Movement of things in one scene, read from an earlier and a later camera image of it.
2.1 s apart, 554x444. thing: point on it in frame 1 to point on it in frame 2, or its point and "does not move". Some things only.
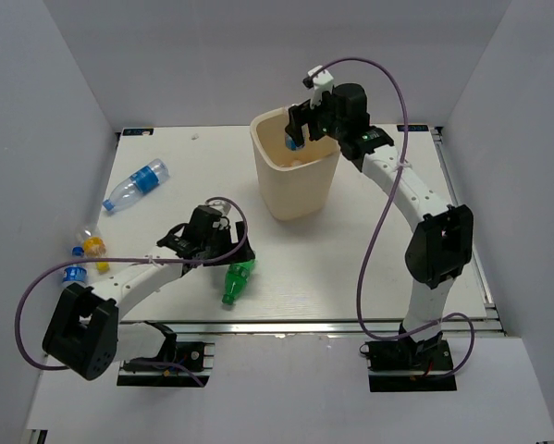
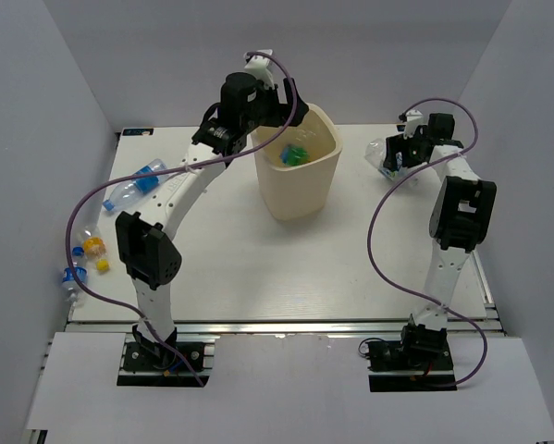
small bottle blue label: [76, 273] does not move
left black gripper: [245, 253] to [279, 112]
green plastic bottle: [236, 279] to [297, 155]
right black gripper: [298, 116] to [395, 144]
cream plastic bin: [296, 185] does not move
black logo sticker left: [138, 132] does not move
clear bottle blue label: [290, 143] to [284, 155]
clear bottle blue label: [144, 180] does not move
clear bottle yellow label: [94, 246] does not move
